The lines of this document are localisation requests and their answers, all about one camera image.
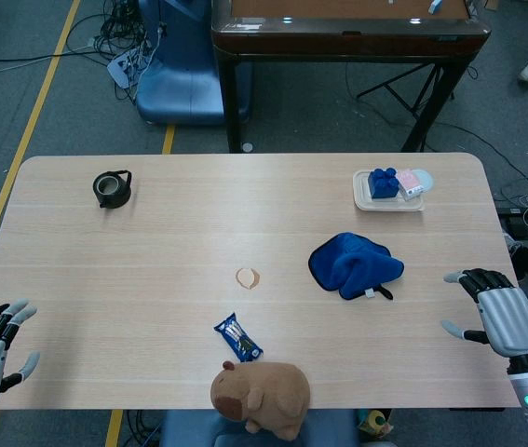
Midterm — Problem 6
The blue machine base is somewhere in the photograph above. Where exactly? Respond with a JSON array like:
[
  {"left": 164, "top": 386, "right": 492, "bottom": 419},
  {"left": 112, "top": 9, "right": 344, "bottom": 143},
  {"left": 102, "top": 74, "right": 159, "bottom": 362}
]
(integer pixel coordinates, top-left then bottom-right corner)
[{"left": 135, "top": 0, "right": 251, "bottom": 127}]

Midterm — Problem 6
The printed paper sheet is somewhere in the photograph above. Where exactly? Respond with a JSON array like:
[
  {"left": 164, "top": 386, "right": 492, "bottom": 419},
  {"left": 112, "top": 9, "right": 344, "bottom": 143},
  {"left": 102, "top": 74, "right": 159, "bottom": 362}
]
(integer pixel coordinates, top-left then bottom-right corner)
[{"left": 107, "top": 48, "right": 153, "bottom": 88}]

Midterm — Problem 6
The dark brown mahjong table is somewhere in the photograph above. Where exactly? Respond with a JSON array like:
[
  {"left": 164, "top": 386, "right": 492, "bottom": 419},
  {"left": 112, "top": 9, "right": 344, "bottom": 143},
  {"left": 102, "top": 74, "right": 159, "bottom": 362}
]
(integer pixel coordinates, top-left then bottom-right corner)
[{"left": 210, "top": 0, "right": 491, "bottom": 154}]

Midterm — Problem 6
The black floor cable bundle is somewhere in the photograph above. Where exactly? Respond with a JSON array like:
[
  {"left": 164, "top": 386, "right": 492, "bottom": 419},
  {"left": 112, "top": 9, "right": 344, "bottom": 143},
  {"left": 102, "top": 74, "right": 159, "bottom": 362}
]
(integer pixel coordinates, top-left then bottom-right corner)
[{"left": 90, "top": 0, "right": 156, "bottom": 102}]

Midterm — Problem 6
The brown capybara plush toy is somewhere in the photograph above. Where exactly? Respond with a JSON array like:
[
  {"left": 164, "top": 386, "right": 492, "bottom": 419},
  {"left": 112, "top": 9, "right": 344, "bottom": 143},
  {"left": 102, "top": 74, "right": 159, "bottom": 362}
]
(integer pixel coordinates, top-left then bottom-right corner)
[{"left": 210, "top": 360, "right": 312, "bottom": 441}]

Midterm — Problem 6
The blue cloth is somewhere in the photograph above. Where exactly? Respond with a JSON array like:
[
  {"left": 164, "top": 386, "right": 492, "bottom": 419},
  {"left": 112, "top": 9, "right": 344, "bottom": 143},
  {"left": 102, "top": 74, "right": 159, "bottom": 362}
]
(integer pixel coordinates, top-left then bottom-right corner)
[{"left": 307, "top": 231, "right": 406, "bottom": 303}]

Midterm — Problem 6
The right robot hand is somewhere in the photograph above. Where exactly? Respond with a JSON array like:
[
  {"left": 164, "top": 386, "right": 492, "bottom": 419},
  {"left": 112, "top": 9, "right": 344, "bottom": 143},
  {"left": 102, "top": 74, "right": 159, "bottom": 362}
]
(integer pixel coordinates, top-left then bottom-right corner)
[{"left": 440, "top": 268, "right": 528, "bottom": 359}]

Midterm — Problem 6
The pink card box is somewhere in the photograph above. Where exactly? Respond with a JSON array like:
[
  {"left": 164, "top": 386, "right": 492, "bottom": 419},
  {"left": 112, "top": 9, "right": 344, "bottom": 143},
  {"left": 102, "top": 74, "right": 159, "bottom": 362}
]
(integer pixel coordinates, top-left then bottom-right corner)
[{"left": 394, "top": 169, "right": 426, "bottom": 202}]

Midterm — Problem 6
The yellow green bottle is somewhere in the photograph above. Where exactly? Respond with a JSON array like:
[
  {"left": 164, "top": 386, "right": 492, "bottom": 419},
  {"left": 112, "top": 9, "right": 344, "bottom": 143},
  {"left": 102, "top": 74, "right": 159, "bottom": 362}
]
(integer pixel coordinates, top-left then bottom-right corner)
[{"left": 356, "top": 409, "right": 395, "bottom": 439}]

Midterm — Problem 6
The blue toy building block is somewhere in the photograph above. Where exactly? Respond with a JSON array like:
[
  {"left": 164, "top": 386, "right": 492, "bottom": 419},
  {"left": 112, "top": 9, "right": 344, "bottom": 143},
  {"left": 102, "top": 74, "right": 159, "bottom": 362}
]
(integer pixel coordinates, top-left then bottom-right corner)
[{"left": 368, "top": 166, "right": 403, "bottom": 202}]

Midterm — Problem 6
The beige plastic food container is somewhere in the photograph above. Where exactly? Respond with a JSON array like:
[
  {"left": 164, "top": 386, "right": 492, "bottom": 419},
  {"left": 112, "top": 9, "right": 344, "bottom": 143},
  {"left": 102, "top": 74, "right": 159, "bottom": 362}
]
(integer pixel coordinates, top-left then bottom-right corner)
[{"left": 352, "top": 169, "right": 426, "bottom": 212}]

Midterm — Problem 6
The blue cookie snack packet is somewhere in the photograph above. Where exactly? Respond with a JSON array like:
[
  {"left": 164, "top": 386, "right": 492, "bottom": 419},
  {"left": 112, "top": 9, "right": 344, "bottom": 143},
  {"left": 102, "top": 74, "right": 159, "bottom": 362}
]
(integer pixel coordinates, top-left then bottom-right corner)
[{"left": 212, "top": 312, "right": 264, "bottom": 363}]

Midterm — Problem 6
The pale grey round disc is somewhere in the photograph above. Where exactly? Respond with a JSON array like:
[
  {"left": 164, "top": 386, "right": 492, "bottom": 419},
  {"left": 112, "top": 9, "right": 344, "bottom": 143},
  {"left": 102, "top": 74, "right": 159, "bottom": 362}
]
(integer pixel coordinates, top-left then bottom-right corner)
[{"left": 414, "top": 169, "right": 435, "bottom": 193}]

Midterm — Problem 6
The small black teapot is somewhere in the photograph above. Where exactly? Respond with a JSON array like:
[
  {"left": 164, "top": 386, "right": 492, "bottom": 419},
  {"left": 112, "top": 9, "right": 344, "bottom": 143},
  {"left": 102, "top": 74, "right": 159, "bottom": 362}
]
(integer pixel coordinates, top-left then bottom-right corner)
[{"left": 91, "top": 169, "right": 133, "bottom": 210}]

